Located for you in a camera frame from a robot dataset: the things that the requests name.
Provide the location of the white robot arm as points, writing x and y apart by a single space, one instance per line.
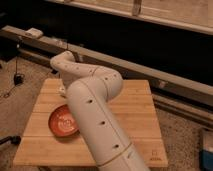
88 88

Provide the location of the red ceramic bowl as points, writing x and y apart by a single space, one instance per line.
61 123

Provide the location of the wooden table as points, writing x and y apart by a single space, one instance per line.
134 110

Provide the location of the white box on beam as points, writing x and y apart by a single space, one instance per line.
34 33

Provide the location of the black power adapter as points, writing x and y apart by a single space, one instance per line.
18 79

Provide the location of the long metal beam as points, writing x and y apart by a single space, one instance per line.
183 87

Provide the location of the blue white container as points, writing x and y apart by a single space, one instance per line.
206 151

